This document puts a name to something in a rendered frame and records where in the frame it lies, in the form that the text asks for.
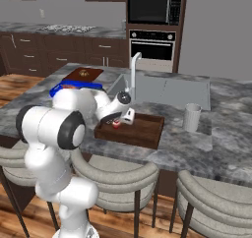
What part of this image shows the blue tray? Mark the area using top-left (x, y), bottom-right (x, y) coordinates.
top-left (48, 80), bottom-right (104, 99)

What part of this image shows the brown lower cupboard run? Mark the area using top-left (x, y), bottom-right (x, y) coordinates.
top-left (0, 31), bottom-right (129, 78)

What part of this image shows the white and black oven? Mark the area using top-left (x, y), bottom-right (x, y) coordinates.
top-left (128, 29), bottom-right (177, 74)

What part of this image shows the grey hob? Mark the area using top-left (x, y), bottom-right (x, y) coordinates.
top-left (35, 24), bottom-right (97, 34)

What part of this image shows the grey sink basin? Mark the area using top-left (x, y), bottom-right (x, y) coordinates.
top-left (106, 72), bottom-right (212, 112)

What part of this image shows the white ribbed cup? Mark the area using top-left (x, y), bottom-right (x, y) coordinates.
top-left (182, 102), bottom-right (203, 133)

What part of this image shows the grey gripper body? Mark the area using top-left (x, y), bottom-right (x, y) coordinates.
top-left (98, 111), bottom-right (123, 126)

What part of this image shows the brown cutting board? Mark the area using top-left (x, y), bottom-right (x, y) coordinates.
top-left (61, 67), bottom-right (104, 84)

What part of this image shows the grey padded stool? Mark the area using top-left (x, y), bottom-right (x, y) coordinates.
top-left (168, 169), bottom-right (252, 238)
top-left (0, 140), bottom-right (72, 238)
top-left (70, 148), bottom-right (160, 238)

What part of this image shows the brown wooden tray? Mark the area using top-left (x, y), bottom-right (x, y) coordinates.
top-left (94, 111), bottom-right (165, 150)

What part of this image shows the black microwave oven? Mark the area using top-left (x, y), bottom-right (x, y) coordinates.
top-left (126, 0), bottom-right (183, 26)

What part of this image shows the brown oven cabinet column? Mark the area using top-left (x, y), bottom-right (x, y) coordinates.
top-left (125, 0), bottom-right (189, 75)

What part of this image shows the white sink tap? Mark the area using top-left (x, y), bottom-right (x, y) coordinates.
top-left (123, 51), bottom-right (143, 100)

